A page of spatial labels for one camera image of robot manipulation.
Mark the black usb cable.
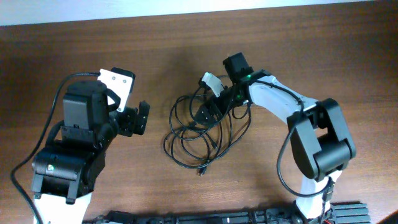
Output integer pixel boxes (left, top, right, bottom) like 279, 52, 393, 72
162, 86, 252, 177

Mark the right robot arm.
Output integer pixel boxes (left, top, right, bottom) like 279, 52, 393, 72
194, 52, 356, 223

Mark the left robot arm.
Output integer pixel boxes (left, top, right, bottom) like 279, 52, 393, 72
31, 67, 150, 223

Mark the left camera cable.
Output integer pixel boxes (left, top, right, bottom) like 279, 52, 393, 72
10, 72, 102, 224

